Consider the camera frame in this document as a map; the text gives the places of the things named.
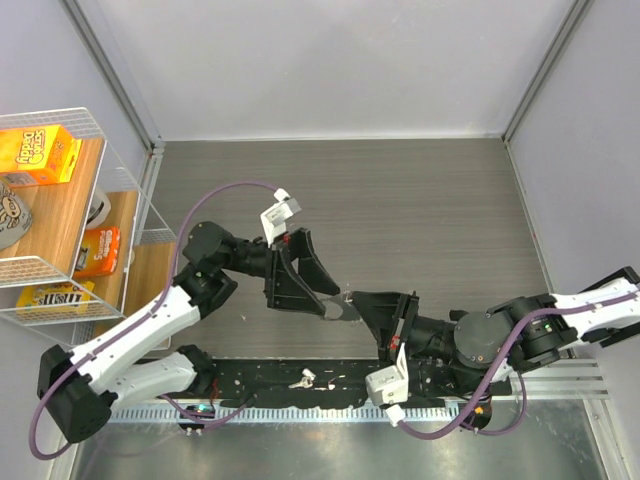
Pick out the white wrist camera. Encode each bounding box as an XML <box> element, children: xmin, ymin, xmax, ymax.
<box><xmin>365</xmin><ymin>343</ymin><xmax>409</xmax><ymax>427</ymax></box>
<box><xmin>260</xmin><ymin>188</ymin><xmax>301</xmax><ymax>246</ymax></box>

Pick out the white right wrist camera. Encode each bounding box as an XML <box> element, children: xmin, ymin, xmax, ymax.
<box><xmin>365</xmin><ymin>343</ymin><xmax>409</xmax><ymax>427</ymax></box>

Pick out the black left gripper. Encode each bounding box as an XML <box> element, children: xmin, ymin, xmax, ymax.
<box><xmin>223</xmin><ymin>226</ymin><xmax>339</xmax><ymax>313</ymax></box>

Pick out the slotted cable duct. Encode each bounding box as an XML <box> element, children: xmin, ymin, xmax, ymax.
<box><xmin>109</xmin><ymin>401</ymin><xmax>459</xmax><ymax>424</ymax></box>

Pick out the orange yellow snack box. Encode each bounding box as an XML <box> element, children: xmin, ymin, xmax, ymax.
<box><xmin>1</xmin><ymin>124</ymin><xmax>82</xmax><ymax>187</ymax></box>

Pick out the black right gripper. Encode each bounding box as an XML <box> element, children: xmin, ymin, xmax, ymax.
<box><xmin>351</xmin><ymin>290</ymin><xmax>492</xmax><ymax>377</ymax></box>

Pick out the white bottle on shelf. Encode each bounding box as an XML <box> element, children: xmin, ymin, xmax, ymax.
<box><xmin>86</xmin><ymin>186</ymin><xmax>111</xmax><ymax>229</ymax></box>

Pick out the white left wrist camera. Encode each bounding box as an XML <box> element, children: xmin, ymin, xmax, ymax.
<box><xmin>260</xmin><ymin>188</ymin><xmax>301</xmax><ymax>246</ymax></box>

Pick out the orange razor package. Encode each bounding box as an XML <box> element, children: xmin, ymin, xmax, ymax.
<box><xmin>74</xmin><ymin>226</ymin><xmax>121</xmax><ymax>278</ymax></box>

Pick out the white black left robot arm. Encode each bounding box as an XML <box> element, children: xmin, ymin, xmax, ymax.
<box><xmin>37</xmin><ymin>221</ymin><xmax>341</xmax><ymax>444</ymax></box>

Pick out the yellow candy box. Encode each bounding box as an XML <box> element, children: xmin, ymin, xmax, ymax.
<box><xmin>16</xmin><ymin>281</ymin><xmax>95</xmax><ymax>314</ymax></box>

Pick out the white wire shelf rack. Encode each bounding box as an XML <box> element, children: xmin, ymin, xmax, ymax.
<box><xmin>1</xmin><ymin>108</ymin><xmax>176</xmax><ymax>347</ymax></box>

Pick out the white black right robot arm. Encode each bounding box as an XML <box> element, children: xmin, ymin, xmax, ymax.
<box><xmin>349</xmin><ymin>267</ymin><xmax>639</xmax><ymax>397</ymax></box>

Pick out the grey cartoon pouch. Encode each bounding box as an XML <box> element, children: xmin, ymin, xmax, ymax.
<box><xmin>0</xmin><ymin>182</ymin><xmax>33</xmax><ymax>250</ymax></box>

